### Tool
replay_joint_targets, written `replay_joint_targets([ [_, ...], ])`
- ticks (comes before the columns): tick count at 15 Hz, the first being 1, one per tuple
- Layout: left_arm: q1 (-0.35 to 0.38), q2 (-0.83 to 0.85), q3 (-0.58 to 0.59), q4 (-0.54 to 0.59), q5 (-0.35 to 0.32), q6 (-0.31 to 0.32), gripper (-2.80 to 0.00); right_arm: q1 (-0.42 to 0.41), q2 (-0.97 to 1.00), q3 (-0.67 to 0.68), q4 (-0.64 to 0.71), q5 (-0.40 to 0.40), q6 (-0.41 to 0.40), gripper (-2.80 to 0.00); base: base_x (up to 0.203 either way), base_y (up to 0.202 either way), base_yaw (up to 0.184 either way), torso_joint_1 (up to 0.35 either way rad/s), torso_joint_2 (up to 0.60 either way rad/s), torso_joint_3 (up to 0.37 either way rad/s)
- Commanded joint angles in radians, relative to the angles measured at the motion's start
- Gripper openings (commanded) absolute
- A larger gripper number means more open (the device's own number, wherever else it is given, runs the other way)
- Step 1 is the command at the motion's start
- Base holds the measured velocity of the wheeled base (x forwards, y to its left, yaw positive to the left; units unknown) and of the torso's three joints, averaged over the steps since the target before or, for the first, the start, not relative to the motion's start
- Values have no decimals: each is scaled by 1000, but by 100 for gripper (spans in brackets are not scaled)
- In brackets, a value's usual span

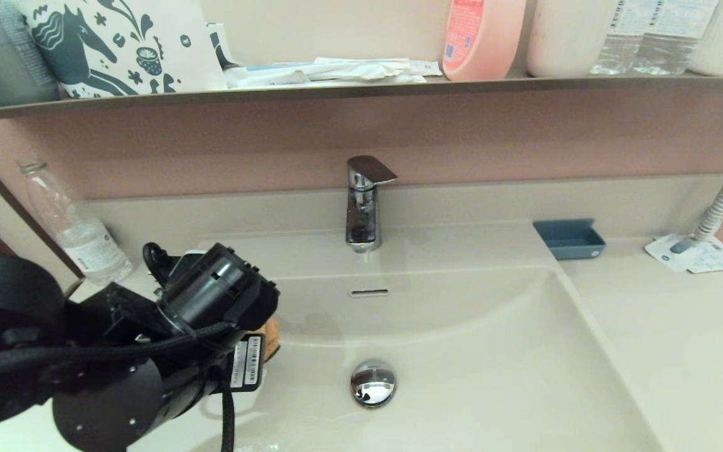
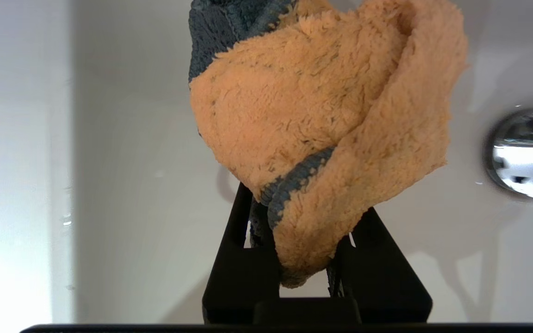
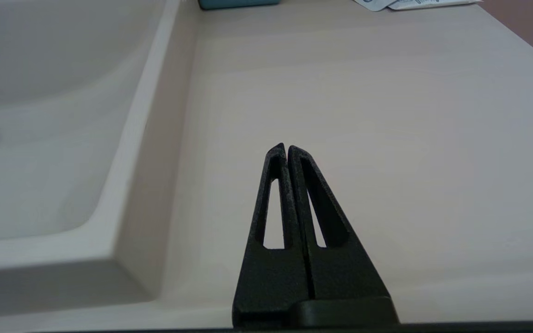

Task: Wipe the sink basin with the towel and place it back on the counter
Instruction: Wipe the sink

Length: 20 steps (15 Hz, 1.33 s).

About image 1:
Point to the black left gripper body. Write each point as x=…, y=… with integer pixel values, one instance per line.
x=223, y=289

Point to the orange and grey cleaning cloth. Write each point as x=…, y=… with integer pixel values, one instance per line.
x=272, y=339

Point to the chrome faucet lever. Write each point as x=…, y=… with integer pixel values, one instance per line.
x=371, y=169

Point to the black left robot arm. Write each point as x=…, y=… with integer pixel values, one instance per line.
x=10, y=295

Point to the chrome faucet body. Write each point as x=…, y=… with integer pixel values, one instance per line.
x=361, y=220

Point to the white sink basin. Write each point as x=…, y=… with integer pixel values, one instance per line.
x=493, y=351

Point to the capless clear plastic bottle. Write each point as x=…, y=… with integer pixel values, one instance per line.
x=88, y=245

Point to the chrome drain stopper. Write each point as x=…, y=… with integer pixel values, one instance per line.
x=373, y=384

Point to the white blue flat packet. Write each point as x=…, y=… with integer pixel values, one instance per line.
x=267, y=78

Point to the small white dark printed box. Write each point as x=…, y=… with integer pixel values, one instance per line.
x=222, y=47

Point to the white crumpled wrapper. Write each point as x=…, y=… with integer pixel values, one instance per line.
x=355, y=70

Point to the white bag with horse print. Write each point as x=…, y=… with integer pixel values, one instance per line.
x=123, y=44

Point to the small white printed sachet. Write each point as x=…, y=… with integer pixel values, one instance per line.
x=425, y=68

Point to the blue soap dish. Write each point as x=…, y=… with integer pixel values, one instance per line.
x=572, y=242

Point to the pink detergent bottle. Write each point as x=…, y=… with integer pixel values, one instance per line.
x=484, y=37

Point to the white smooth jar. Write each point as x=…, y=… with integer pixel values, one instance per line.
x=565, y=37

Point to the clear labelled water bottle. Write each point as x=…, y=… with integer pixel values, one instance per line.
x=619, y=44
x=672, y=44

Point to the brown wall shelf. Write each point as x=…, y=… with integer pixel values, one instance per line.
x=273, y=94

